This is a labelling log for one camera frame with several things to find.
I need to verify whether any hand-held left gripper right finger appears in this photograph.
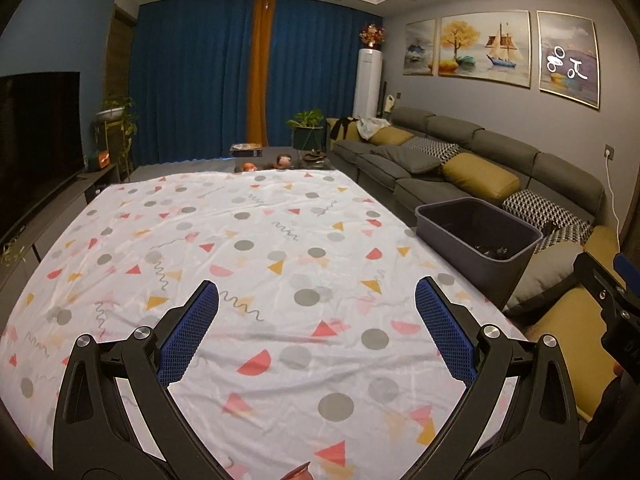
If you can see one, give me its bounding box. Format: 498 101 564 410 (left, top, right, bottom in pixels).
414 276 583 480

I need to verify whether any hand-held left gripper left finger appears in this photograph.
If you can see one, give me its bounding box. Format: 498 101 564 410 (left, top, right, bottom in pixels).
52 280 221 480

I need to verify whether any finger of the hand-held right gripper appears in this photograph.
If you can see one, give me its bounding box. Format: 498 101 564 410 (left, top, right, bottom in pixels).
614 253 640 306
574 251 621 311

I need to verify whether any purple plastic bin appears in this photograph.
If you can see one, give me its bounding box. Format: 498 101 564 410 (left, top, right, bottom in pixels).
414 197 544 311

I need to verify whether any person's right forearm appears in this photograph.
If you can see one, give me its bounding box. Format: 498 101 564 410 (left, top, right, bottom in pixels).
580 375 640 441

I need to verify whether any grey cushion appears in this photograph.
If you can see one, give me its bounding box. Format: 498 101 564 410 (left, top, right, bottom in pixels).
505 241 586 311
370 145 441 175

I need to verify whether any houndstooth cushion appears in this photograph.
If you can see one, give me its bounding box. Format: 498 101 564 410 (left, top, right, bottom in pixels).
535 222 593 253
402 137 460 161
501 189 576 226

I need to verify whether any long yellow seat pad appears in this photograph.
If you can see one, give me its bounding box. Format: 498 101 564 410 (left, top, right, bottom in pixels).
525 225 626 421

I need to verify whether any patterned white bed sheet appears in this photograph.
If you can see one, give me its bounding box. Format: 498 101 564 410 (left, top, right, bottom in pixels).
0 170 531 480

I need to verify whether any large yellow cushion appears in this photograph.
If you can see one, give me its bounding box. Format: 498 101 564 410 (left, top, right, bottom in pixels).
441 152 521 198

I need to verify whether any grey sectional sofa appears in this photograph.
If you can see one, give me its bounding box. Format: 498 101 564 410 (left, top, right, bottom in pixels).
327 107 608 241

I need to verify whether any dark grey coffee table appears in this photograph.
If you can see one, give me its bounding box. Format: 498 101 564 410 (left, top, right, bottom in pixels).
135 145 341 176

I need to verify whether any dark television stand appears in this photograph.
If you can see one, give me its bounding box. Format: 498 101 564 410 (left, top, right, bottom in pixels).
0 162 121 281

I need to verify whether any small yellow cushion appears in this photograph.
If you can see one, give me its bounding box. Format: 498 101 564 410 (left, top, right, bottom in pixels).
369 126 415 148

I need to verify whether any purple abstract painting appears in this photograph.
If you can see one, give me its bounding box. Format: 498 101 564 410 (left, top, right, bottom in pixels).
536 10 600 110

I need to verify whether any white cloth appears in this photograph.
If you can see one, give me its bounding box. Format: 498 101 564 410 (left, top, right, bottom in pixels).
357 116 391 138

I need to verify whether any trailing plant on tall stand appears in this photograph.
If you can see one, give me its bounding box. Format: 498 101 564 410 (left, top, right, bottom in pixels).
95 97 138 171

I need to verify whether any potted plant in dark pot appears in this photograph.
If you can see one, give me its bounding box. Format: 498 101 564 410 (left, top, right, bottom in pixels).
286 109 326 151

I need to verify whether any black television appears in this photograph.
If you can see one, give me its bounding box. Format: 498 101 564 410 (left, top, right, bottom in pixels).
0 72 81 241

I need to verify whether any blue curtain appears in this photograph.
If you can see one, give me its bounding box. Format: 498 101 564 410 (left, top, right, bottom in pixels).
267 0 386 151
131 0 256 166

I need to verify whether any sailing ship painting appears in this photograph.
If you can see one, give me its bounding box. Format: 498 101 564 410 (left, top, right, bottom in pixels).
438 10 532 90

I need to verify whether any white standing air conditioner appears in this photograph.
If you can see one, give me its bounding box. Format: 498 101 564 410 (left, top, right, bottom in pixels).
352 49 383 118

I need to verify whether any orange curtain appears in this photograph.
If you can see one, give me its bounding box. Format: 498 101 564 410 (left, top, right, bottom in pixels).
247 0 277 147

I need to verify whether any small landscape painting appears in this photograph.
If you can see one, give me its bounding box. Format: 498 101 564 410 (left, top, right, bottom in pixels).
402 19 438 77

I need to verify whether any orange flower ornament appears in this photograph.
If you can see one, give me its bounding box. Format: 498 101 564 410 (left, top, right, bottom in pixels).
359 24 387 50

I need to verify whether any white charging cable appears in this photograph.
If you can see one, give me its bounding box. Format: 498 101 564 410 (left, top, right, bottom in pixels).
607 157 623 233

